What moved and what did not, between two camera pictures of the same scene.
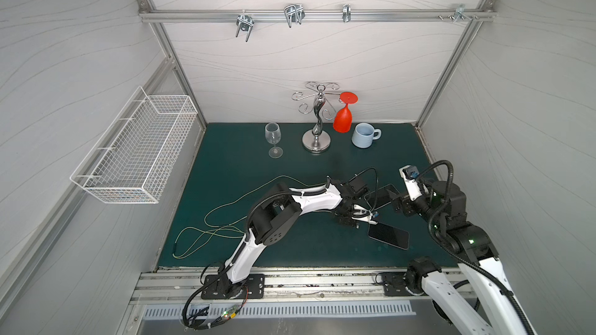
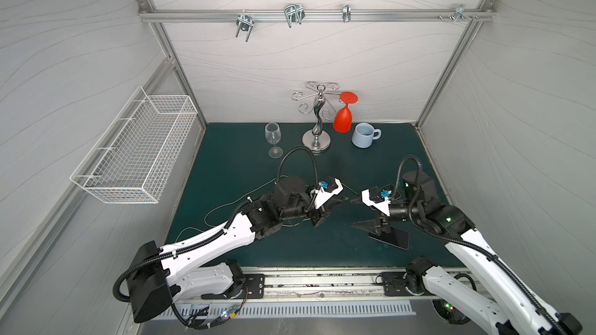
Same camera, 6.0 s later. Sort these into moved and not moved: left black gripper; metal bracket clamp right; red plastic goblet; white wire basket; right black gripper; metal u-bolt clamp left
Moved: right black gripper; left black gripper
Not moved: white wire basket; metal u-bolt clamp left; metal bracket clamp right; red plastic goblet
